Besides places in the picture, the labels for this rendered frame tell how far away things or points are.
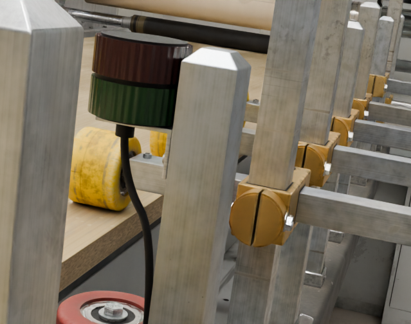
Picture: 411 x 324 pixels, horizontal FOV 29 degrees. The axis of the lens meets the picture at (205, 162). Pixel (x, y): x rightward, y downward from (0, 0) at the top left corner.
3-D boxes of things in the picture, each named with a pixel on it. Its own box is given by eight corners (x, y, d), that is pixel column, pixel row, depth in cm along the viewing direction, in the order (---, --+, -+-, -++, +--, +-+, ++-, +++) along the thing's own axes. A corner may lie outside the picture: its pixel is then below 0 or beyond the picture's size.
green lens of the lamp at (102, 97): (195, 117, 52) (199, 83, 52) (165, 130, 47) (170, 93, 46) (110, 101, 54) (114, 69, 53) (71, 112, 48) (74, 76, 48)
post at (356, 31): (314, 319, 131) (366, 22, 120) (310, 328, 127) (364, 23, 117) (292, 315, 132) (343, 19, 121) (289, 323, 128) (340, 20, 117)
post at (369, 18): (336, 257, 154) (382, 3, 143) (334, 263, 150) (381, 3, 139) (318, 253, 155) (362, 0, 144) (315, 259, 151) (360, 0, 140)
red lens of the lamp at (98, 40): (200, 79, 52) (204, 44, 51) (170, 88, 46) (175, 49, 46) (114, 64, 53) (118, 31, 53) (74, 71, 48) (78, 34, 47)
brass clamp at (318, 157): (339, 170, 107) (345, 133, 106) (325, 192, 94) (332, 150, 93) (293, 161, 109) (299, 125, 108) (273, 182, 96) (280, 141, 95)
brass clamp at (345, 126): (357, 141, 131) (363, 110, 130) (348, 155, 118) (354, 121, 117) (320, 134, 132) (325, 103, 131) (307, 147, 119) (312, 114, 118)
